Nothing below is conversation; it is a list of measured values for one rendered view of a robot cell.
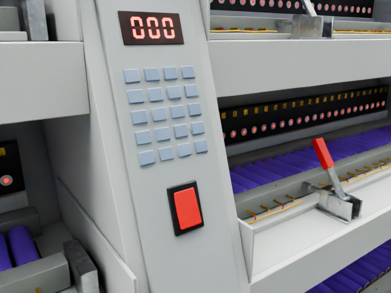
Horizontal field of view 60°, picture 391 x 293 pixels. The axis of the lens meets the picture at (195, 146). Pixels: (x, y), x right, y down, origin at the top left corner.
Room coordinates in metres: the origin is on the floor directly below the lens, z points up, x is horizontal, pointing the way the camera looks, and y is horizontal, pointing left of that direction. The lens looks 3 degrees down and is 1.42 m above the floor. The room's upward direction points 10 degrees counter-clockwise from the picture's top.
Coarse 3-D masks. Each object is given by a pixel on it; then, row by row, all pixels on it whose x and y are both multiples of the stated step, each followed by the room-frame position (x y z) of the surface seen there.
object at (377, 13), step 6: (378, 0) 0.73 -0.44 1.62; (384, 0) 0.72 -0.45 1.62; (390, 0) 0.71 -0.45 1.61; (378, 6) 0.74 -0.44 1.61; (384, 6) 0.73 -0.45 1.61; (390, 6) 0.71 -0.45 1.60; (372, 12) 0.75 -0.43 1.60; (378, 12) 0.74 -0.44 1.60; (384, 12) 0.73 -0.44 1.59; (390, 12) 0.72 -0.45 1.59; (372, 18) 0.75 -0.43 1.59; (378, 18) 0.74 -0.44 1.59; (378, 78) 0.75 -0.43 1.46; (384, 78) 0.74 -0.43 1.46; (390, 78) 0.73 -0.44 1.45; (378, 84) 0.76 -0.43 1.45; (384, 84) 0.74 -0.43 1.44; (390, 84) 0.73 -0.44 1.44; (390, 90) 0.74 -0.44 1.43; (390, 96) 0.74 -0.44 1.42; (390, 102) 0.74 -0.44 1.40; (390, 108) 0.74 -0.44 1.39; (390, 114) 0.74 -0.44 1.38
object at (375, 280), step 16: (368, 256) 0.55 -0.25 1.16; (384, 256) 0.55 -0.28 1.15; (352, 272) 0.52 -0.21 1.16; (368, 272) 0.52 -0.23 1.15; (384, 272) 0.53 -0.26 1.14; (320, 288) 0.49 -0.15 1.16; (336, 288) 0.49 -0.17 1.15; (352, 288) 0.49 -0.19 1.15; (368, 288) 0.48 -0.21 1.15; (384, 288) 0.48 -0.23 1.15
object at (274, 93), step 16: (0, 0) 0.37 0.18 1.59; (16, 0) 0.38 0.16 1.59; (368, 80) 0.74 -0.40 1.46; (240, 96) 0.54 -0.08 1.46; (256, 96) 0.56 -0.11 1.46; (272, 96) 0.58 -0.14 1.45; (288, 96) 0.60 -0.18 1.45; (304, 96) 0.62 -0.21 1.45; (0, 128) 0.36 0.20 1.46; (16, 128) 0.37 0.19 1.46; (32, 128) 0.37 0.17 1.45; (32, 144) 0.37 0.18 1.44; (32, 160) 0.37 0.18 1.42; (48, 160) 0.38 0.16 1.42; (32, 176) 0.37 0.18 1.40; (48, 176) 0.38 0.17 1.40; (32, 192) 0.37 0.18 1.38; (48, 192) 0.38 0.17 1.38; (48, 208) 0.37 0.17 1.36
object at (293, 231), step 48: (336, 96) 0.61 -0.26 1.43; (384, 96) 0.70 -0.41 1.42; (240, 144) 0.49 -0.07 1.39; (288, 144) 0.54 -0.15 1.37; (336, 144) 0.55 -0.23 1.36; (384, 144) 0.55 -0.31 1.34; (240, 192) 0.37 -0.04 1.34; (288, 192) 0.39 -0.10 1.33; (336, 192) 0.36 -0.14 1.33; (384, 192) 0.42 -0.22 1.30; (288, 240) 0.32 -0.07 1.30; (336, 240) 0.32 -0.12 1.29; (384, 240) 0.39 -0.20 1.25; (288, 288) 0.29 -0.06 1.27
